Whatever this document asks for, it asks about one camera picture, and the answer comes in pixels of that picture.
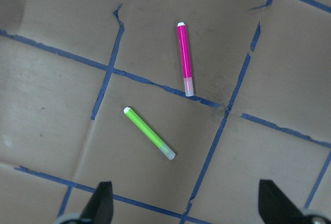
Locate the pink marker pen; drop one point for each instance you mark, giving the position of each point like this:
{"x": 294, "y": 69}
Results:
{"x": 185, "y": 58}

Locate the brown paper table cover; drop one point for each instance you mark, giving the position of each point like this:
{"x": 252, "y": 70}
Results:
{"x": 260, "y": 109}

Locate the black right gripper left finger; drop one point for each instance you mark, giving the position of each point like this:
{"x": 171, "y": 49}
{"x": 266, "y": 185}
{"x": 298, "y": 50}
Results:
{"x": 100, "y": 207}

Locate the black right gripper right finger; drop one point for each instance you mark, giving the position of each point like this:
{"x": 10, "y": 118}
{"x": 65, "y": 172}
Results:
{"x": 274, "y": 206}

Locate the green marker pen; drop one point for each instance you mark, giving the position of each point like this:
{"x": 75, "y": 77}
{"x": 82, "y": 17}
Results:
{"x": 149, "y": 133}

